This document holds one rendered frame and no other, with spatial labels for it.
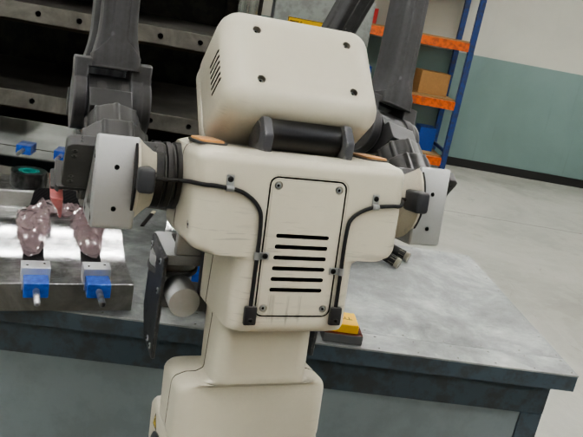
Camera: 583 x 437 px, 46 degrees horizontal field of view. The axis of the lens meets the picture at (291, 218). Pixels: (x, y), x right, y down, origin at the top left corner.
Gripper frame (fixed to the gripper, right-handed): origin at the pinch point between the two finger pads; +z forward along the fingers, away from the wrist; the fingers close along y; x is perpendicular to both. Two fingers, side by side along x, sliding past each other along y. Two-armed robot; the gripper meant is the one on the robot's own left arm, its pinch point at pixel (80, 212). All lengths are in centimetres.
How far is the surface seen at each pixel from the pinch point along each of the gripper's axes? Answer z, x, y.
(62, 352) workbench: 30.6, 8.6, 0.1
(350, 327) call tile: 9, 19, -52
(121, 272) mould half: 15.5, 0.4, -9.6
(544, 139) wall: 271, -441, -577
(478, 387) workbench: 16, 29, -82
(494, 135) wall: 286, -456, -522
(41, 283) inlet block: 10.5, 7.6, 5.7
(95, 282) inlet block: 10.8, 6.9, -3.7
